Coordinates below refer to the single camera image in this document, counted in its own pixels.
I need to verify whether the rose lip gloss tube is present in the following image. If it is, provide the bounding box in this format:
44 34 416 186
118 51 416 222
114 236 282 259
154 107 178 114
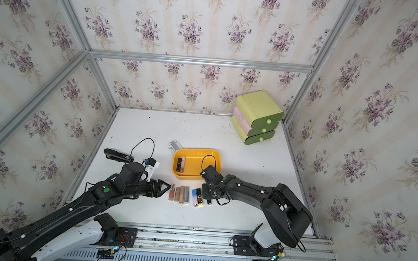
168 183 176 201

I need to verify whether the clear acrylic holder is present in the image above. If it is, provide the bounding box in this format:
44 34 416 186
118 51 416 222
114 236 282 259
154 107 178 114
168 140 183 154

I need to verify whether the black lipstick tube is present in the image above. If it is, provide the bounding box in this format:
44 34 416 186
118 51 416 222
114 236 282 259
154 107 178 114
176 158 182 173

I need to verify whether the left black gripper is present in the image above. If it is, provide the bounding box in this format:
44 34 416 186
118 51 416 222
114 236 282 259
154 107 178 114
122 176 173 203

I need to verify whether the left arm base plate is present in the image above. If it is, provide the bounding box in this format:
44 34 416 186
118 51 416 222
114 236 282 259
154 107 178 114
95 227 139 248

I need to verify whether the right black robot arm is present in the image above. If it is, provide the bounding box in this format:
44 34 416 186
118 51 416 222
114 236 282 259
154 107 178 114
200 165 313 248

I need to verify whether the tan lipstick tube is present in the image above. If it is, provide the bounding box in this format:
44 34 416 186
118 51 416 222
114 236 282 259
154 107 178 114
178 186 185 205

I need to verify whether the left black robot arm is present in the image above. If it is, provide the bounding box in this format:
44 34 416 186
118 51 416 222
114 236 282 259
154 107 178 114
0 162 171 261

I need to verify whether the pink lip gloss tube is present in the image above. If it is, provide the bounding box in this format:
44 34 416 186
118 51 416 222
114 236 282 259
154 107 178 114
180 156 186 173

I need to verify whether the black gold lipstick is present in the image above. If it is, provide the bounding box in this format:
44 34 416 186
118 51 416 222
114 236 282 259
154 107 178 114
195 188 204 207

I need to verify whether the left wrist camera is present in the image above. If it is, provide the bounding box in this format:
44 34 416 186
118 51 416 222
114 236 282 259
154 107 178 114
144 158 159 181

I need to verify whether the black stapler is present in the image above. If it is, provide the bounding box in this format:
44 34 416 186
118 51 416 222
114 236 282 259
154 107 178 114
103 148 134 164

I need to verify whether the beige lipstick tube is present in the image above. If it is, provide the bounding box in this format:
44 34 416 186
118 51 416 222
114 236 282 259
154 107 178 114
173 186 180 202

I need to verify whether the green pink drawer organizer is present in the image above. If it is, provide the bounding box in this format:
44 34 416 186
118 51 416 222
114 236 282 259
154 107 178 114
231 90 284 145

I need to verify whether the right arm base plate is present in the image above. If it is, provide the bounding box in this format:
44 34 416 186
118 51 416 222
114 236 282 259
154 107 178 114
229 235 285 260

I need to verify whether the silver lipstick tube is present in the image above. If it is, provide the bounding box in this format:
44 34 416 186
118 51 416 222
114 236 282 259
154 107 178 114
183 186 190 204

